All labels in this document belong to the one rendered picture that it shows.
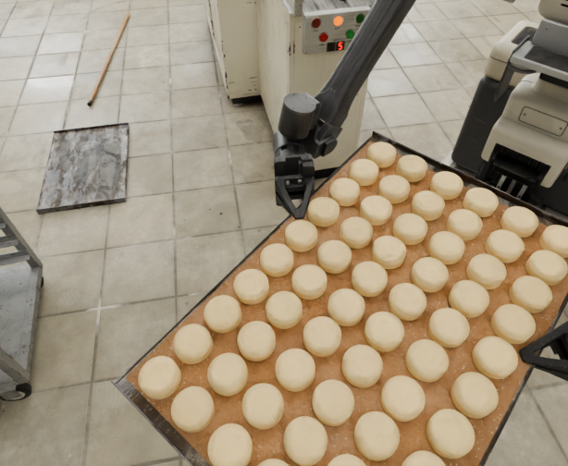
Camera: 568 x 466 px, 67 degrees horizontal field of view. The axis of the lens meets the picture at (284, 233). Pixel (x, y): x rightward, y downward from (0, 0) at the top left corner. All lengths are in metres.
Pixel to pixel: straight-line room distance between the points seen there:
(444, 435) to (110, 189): 1.97
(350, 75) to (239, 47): 1.67
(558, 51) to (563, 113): 0.18
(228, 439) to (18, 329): 1.31
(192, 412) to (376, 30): 0.66
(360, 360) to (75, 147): 2.23
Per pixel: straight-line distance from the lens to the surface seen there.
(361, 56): 0.84
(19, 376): 1.66
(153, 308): 1.81
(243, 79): 2.56
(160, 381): 0.59
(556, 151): 1.44
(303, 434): 0.54
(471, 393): 0.59
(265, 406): 0.55
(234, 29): 2.42
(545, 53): 1.32
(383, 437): 0.55
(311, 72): 1.80
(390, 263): 0.65
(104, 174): 2.38
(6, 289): 1.90
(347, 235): 0.66
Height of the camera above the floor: 1.51
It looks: 51 degrees down
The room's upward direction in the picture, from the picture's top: straight up
